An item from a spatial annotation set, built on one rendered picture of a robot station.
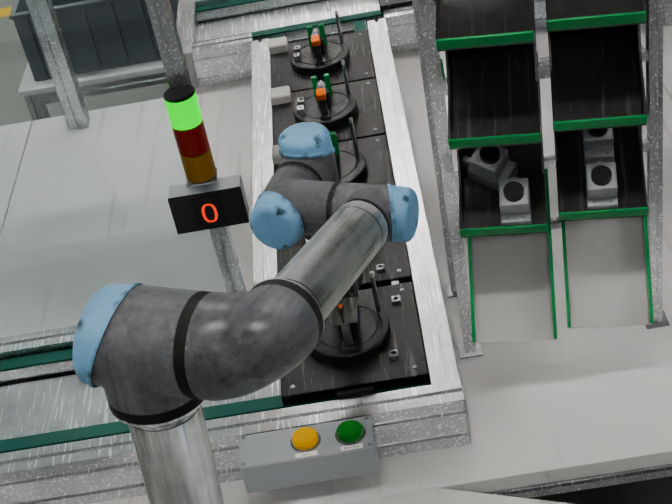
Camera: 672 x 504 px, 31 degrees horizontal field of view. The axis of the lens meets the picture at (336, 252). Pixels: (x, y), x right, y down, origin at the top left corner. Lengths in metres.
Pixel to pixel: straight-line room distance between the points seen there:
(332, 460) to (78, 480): 0.42
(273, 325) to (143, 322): 0.14
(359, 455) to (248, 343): 0.65
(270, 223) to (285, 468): 0.44
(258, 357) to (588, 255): 0.85
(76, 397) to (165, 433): 0.81
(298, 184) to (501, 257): 0.46
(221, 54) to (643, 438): 1.56
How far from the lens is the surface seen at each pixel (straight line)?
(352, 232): 1.47
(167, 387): 1.29
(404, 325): 2.04
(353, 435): 1.86
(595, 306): 1.97
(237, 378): 1.26
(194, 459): 1.40
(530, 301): 1.95
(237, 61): 3.06
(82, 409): 2.14
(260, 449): 1.90
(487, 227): 1.82
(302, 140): 1.68
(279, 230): 1.61
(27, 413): 2.17
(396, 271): 2.15
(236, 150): 2.79
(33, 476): 2.02
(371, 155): 2.47
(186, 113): 1.89
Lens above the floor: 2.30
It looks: 37 degrees down
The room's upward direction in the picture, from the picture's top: 12 degrees counter-clockwise
